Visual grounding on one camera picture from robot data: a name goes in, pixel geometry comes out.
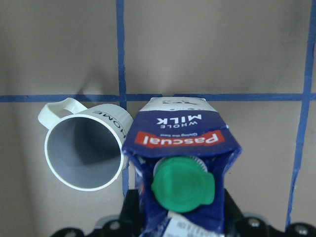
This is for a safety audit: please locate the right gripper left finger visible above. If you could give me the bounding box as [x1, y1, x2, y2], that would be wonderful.
[119, 189, 143, 237]

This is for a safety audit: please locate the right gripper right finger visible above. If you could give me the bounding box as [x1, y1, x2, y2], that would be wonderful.
[224, 189, 245, 237]

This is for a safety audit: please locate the white ribbed mug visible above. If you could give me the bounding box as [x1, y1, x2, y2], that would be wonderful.
[38, 98, 133, 192]

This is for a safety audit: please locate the blue white milk carton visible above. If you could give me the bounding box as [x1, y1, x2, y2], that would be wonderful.
[122, 97, 241, 237]

